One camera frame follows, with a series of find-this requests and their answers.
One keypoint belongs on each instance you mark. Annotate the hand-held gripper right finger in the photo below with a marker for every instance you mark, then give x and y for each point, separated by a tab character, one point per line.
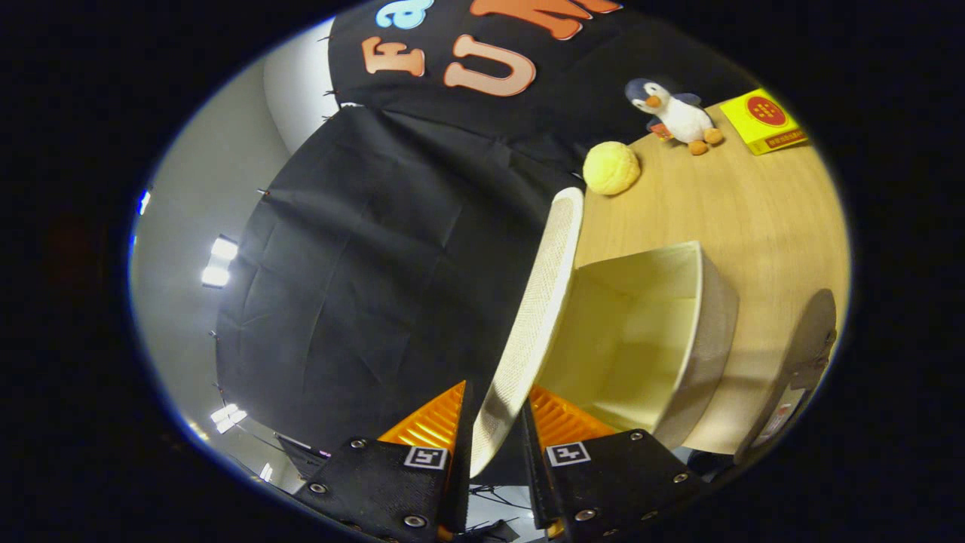
534	483

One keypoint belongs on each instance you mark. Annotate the yellow book with red circle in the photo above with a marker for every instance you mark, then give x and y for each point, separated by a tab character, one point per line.
761	113

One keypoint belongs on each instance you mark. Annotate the yellow round bread plush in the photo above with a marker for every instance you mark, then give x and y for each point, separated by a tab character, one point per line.
611	167

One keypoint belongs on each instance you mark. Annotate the small red packet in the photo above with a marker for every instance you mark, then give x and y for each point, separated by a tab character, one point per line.
660	130

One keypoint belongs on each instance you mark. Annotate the ceiling light panel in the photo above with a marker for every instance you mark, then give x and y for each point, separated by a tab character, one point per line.
228	417
219	262

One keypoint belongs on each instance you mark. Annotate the brown fuzzy shoe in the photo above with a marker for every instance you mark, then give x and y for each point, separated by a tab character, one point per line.
814	332

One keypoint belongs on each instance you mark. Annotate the penguin plush toy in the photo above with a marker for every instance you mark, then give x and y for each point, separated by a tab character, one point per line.
678	117

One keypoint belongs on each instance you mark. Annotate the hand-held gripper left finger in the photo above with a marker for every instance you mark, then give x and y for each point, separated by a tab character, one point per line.
460	490

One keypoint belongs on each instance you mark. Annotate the cream fabric storage box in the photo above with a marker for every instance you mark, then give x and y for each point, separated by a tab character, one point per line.
641	339

